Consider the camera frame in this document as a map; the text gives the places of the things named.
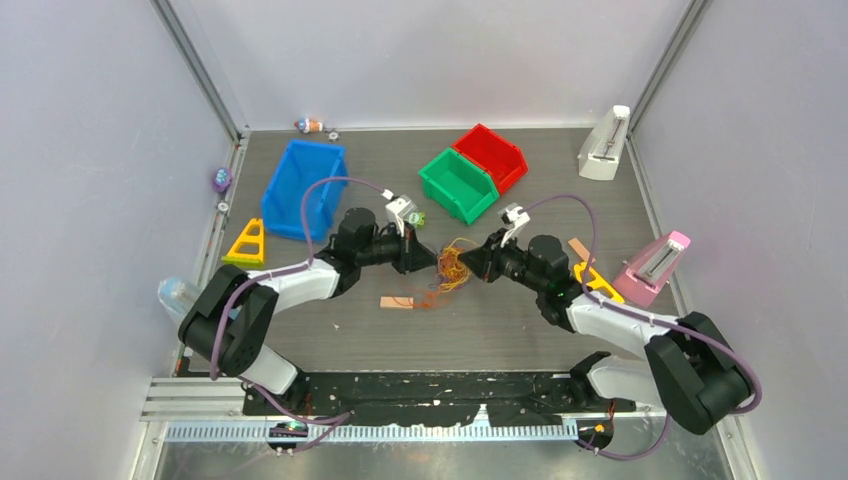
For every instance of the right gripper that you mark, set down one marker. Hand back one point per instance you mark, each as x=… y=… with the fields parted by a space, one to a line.
x=489 y=271

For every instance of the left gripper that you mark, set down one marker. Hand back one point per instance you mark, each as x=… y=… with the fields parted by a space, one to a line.
x=416 y=256

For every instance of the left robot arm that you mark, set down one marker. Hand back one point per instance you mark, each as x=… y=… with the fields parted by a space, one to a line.
x=228 y=323

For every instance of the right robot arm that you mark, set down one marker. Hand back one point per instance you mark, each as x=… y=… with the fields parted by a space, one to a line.
x=683 y=365

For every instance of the green monster toy block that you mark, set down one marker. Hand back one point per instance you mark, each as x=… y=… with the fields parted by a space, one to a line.
x=417 y=219

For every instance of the small wooden block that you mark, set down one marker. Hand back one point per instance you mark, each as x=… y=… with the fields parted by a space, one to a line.
x=395 y=302

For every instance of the green plastic bin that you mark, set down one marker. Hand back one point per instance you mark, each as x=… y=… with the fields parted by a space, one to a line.
x=459 y=186

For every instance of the red plastic bin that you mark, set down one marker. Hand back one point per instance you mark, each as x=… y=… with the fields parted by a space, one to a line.
x=501 y=159

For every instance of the yellow ladder toy right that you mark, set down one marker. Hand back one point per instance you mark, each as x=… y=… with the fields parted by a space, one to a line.
x=596 y=282

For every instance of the blue plastic bin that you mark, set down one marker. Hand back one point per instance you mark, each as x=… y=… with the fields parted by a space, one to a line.
x=302 y=164

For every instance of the white metronome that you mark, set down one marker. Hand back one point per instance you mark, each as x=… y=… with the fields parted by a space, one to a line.
x=600 y=154

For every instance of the pink metronome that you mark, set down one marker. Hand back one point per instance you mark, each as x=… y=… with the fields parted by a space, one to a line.
x=643 y=277

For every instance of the small colourful figurine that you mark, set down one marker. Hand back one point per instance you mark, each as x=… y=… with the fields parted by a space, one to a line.
x=308 y=125

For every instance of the yellow triangle ladder toy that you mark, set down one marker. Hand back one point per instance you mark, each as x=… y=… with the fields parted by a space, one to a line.
x=248 y=250

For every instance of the purple round toy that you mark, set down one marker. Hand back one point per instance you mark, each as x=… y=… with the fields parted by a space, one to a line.
x=222 y=180

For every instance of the clear plastic container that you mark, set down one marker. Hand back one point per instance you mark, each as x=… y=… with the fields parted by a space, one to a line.
x=178 y=297

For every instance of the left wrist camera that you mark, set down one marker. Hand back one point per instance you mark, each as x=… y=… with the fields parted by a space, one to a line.
x=398 y=210

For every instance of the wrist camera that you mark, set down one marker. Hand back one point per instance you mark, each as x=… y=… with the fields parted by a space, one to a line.
x=398 y=210
x=515 y=218

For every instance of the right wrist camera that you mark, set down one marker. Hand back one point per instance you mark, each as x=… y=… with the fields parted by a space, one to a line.
x=515 y=218

